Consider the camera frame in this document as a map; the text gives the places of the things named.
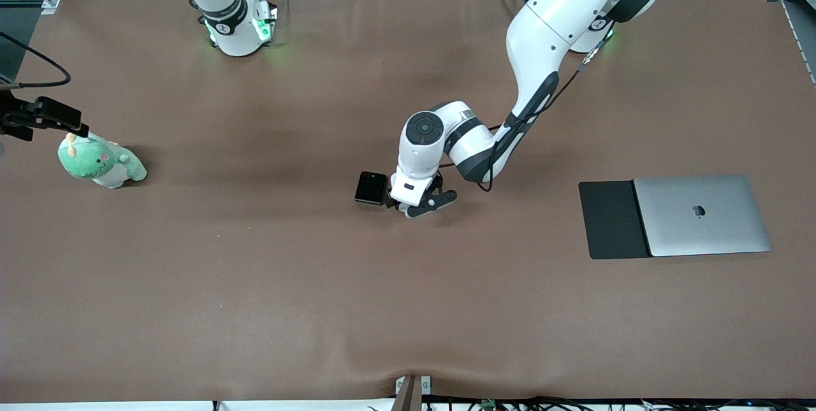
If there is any black mouse pad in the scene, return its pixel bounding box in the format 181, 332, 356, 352
578, 180, 652, 260

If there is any silver closed laptop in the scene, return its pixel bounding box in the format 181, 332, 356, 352
633, 173, 772, 257

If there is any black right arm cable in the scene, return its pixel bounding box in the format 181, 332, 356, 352
0, 32, 71, 90

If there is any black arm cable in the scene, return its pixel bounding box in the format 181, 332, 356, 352
440, 29, 616, 194
0, 32, 71, 90

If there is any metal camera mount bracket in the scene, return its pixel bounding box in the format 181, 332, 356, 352
390, 375, 432, 411

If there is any black flip phone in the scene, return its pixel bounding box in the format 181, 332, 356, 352
354, 171, 390, 206

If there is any green plush dinosaur toy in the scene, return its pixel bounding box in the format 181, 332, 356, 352
57, 133, 148, 189

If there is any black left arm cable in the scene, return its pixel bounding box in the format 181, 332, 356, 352
440, 29, 616, 194

